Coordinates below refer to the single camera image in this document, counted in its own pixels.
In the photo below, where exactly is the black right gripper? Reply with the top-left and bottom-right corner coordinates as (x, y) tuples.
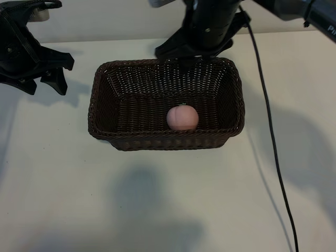
(154, 0), (251, 73)

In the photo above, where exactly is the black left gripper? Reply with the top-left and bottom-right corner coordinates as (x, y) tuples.
(0, 9), (75, 96)

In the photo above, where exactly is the pink peach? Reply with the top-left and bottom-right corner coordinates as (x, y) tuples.
(166, 102), (199, 131)

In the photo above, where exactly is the dark brown wicker basket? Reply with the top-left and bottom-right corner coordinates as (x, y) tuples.
(87, 57), (246, 152)

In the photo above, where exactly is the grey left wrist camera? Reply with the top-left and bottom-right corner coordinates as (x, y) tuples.
(28, 9), (51, 22)

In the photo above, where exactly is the black left camera mount bracket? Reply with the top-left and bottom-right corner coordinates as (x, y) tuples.
(0, 0), (63, 16)

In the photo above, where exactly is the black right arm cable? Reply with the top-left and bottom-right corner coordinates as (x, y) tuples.
(239, 5), (300, 252)

